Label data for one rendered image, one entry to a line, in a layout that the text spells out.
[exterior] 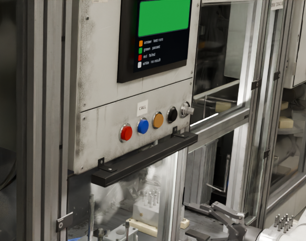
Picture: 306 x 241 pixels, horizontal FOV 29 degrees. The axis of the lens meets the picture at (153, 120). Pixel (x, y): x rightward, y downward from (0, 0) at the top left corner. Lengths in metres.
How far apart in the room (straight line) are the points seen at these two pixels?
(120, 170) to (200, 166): 0.88
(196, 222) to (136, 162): 0.84
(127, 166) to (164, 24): 0.30
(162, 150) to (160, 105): 0.10
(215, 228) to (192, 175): 0.20
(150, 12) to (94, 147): 0.28
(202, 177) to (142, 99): 0.82
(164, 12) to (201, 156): 0.87
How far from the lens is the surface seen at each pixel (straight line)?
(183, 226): 1.86
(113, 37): 1.13
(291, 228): 2.03
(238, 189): 1.90
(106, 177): 1.13
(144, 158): 1.24
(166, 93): 1.33
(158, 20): 1.21
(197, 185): 2.04
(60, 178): 1.11
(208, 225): 2.01
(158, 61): 1.23
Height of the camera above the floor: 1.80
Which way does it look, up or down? 17 degrees down
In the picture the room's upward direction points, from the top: 4 degrees clockwise
